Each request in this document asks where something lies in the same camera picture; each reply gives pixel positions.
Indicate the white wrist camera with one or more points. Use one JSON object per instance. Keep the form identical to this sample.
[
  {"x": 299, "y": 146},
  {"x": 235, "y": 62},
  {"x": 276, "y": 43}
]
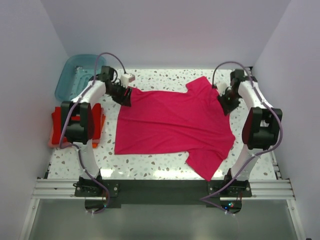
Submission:
[
  {"x": 127, "y": 78},
  {"x": 221, "y": 87}
]

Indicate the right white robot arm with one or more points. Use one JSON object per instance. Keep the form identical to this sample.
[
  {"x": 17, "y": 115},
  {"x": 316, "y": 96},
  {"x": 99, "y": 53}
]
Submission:
[{"x": 262, "y": 131}]

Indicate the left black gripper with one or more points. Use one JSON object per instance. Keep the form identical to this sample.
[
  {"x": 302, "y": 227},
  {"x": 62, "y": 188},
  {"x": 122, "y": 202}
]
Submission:
[{"x": 125, "y": 100}]

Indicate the aluminium frame rail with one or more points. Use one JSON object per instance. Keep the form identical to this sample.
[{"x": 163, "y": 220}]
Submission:
[{"x": 260, "y": 189}]

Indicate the folded red t-shirt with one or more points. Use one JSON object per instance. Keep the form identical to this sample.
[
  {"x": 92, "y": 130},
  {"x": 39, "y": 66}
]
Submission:
[{"x": 97, "y": 112}]

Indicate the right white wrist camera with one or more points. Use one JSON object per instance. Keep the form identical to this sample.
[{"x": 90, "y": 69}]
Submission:
[{"x": 221, "y": 87}]

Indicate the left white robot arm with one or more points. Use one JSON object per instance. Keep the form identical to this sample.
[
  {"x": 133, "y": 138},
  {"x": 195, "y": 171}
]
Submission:
[{"x": 77, "y": 119}]

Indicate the magenta t-shirt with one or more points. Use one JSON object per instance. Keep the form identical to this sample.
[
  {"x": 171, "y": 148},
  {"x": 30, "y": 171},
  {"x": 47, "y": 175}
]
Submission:
[{"x": 164, "y": 122}]

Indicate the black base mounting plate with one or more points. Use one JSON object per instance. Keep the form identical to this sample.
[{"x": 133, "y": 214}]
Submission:
[{"x": 114, "y": 194}]

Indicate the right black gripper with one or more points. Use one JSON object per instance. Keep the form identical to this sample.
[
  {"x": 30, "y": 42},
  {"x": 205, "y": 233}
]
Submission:
[{"x": 227, "y": 108}]

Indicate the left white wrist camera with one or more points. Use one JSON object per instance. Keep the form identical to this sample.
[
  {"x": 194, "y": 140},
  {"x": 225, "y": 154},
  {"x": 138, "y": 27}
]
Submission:
[{"x": 127, "y": 78}]

